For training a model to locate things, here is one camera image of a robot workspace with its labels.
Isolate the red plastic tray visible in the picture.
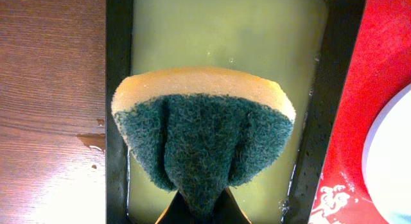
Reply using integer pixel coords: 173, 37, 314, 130
309, 0, 410, 224

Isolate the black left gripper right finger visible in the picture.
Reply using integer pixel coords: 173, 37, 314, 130
213, 187, 251, 224

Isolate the green and yellow sponge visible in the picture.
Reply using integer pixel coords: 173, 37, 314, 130
111, 67, 296, 220

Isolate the light blue plate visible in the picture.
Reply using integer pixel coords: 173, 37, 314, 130
362, 85, 410, 223

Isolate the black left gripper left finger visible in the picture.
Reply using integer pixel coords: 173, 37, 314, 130
155, 192, 193, 224

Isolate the black tray with green liquid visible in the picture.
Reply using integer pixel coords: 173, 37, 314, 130
106, 0, 365, 223

